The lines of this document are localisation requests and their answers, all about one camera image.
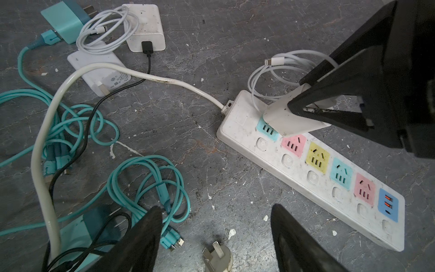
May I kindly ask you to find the white multicolour power strip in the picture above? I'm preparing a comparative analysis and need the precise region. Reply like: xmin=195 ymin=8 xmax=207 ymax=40
xmin=217 ymin=90 xmax=405 ymax=252

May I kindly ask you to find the teal charger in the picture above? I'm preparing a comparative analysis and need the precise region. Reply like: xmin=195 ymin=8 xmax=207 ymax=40
xmin=27 ymin=1 xmax=99 ymax=49
xmin=48 ymin=205 xmax=132 ymax=272

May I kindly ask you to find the teal charger lower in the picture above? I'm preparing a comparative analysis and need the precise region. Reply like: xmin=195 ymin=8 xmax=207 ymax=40
xmin=48 ymin=205 xmax=132 ymax=272

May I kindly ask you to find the white charger with black cable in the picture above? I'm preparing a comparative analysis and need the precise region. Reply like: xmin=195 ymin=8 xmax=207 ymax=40
xmin=42 ymin=3 xmax=167 ymax=272

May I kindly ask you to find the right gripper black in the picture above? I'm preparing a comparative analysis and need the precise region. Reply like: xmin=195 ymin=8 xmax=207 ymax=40
xmin=288 ymin=1 xmax=435 ymax=158

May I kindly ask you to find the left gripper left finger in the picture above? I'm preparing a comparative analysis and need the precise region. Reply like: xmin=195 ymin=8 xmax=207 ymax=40
xmin=89 ymin=206 xmax=163 ymax=272

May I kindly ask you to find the teal charger upper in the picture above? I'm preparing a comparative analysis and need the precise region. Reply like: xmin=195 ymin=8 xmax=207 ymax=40
xmin=27 ymin=1 xmax=99 ymax=49

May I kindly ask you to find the flat white charger adapter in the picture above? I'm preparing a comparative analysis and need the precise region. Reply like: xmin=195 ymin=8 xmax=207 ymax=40
xmin=67 ymin=5 xmax=140 ymax=97

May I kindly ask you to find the teal cable bundle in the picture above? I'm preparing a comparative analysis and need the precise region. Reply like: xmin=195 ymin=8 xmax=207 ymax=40
xmin=0 ymin=44 xmax=191 ymax=252

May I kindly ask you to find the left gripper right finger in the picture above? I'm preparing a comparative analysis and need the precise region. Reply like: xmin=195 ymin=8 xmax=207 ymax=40
xmin=271 ymin=204 xmax=347 ymax=272

